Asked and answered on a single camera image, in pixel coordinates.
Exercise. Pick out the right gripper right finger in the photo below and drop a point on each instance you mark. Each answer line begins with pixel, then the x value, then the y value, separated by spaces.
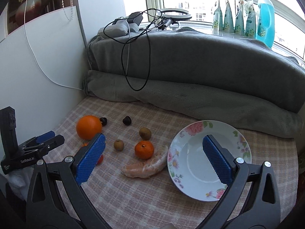
pixel 251 199

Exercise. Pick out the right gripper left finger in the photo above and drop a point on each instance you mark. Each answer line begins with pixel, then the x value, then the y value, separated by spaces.
pixel 55 197

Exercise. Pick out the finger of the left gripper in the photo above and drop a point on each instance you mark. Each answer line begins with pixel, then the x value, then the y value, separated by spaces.
pixel 52 143
pixel 37 140

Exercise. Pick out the large orange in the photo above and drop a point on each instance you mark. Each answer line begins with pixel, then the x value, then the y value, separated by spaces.
pixel 88 126

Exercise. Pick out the red cherry tomato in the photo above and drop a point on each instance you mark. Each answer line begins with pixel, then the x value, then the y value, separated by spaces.
pixel 100 160

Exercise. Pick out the brown longan fruit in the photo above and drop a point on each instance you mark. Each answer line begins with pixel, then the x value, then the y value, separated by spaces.
pixel 145 133
pixel 119 145

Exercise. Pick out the peeled pomelo segment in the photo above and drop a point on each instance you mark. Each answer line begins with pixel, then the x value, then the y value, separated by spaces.
pixel 149 167

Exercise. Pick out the small mandarin orange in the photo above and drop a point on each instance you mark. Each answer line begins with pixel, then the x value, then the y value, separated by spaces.
pixel 144 150

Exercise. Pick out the white gloved left hand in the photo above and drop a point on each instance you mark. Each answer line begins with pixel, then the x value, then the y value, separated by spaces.
pixel 19 182

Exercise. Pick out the floral white plate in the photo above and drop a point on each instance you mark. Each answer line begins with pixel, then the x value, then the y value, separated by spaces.
pixel 188 166

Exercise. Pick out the pink plaid tablecloth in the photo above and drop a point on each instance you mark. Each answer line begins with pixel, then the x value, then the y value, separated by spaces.
pixel 131 202

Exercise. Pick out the grey folded blanket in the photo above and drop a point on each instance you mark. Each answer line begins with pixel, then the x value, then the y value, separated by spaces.
pixel 241 82

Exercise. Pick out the black power adapter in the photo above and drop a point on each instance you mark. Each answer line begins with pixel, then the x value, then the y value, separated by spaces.
pixel 135 17

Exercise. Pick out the blue detergent bottle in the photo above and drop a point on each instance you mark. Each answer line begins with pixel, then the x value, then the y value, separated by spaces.
pixel 265 31

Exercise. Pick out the refill pouch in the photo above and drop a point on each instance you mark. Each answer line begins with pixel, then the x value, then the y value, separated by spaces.
pixel 228 26
pixel 239 21
pixel 217 18
pixel 250 29

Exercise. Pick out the wall picture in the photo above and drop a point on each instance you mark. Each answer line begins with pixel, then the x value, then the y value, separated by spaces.
pixel 18 12

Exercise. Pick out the ring light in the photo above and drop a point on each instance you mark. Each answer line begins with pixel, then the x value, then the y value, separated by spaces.
pixel 174 14

